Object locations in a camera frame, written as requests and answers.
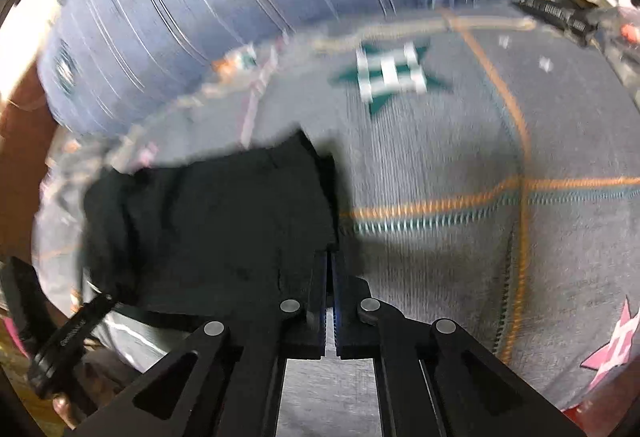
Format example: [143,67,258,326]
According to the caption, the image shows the black pants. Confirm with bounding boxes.
[82,130,347,324]

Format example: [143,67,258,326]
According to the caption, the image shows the person's left hand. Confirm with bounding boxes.
[50,394,85,429]

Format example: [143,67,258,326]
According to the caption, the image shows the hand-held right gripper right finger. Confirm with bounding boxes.
[332,253,587,437]

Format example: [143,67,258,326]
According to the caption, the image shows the grey star-print bed sheet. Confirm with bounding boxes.
[32,4,640,414]

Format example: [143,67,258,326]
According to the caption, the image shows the black ribbed plastic object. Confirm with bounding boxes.
[514,0,601,49]

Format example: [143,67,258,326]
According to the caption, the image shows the clear plastic bag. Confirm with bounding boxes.
[590,6,640,114]

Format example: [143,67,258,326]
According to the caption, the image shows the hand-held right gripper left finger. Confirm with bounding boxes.
[65,252,330,437]

